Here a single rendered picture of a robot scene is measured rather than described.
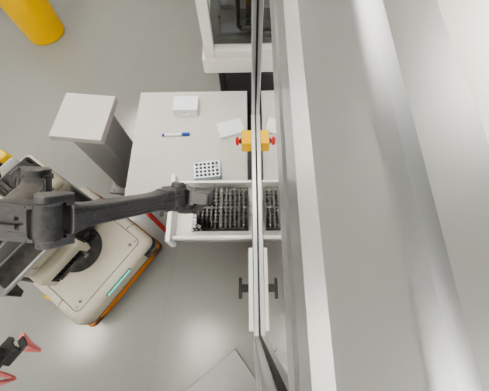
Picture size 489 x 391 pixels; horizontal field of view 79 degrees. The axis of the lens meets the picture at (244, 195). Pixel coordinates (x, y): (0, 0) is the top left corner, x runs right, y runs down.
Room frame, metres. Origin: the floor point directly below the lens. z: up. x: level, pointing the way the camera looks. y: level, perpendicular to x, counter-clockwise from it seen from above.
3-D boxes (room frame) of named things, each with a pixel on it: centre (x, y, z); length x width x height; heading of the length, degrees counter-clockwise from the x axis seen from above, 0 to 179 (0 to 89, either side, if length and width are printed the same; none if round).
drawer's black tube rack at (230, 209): (0.41, 0.10, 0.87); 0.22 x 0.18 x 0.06; 87
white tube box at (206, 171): (0.64, 0.17, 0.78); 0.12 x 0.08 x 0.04; 93
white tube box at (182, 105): (1.02, 0.27, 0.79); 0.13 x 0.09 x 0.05; 87
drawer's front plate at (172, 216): (0.42, 0.30, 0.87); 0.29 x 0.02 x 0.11; 177
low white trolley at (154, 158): (0.83, 0.26, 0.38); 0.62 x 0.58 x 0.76; 177
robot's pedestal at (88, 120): (1.02, 0.83, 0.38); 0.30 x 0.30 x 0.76; 81
